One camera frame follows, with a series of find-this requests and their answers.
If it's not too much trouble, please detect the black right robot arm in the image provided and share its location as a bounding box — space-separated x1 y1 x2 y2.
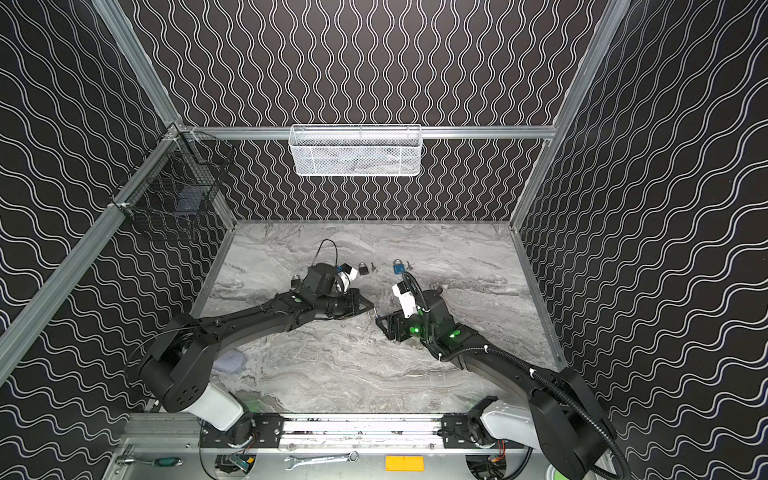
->
376 282 631 479

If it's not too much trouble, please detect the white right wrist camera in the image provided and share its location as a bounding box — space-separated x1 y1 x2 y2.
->
392 281 418 319

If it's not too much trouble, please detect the grey cloth pad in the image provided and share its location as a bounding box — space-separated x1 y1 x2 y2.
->
213 350 247 375

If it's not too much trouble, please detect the black wire mesh basket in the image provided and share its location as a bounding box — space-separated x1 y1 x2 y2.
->
115 124 235 243

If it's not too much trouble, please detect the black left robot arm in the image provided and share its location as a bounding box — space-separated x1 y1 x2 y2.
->
137 263 374 444

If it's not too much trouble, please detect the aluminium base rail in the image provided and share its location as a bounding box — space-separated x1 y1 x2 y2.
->
122 407 547 454

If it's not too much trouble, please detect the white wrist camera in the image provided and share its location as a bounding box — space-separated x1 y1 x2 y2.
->
334 263 359 295
392 281 418 319

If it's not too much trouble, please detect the silver open-end wrench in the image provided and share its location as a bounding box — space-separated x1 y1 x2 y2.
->
284 451 360 471

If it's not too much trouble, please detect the yellow label plate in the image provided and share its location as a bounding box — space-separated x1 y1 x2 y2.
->
385 455 425 473

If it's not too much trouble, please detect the white wire mesh basket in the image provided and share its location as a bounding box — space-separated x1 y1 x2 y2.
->
288 124 424 177

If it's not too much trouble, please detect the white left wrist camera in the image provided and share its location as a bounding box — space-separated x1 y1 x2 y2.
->
334 263 359 295

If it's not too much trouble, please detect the blue padlock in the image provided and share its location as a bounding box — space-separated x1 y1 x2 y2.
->
392 259 413 275

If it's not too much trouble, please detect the green handled screwdriver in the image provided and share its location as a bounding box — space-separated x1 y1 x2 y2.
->
117 456 184 468

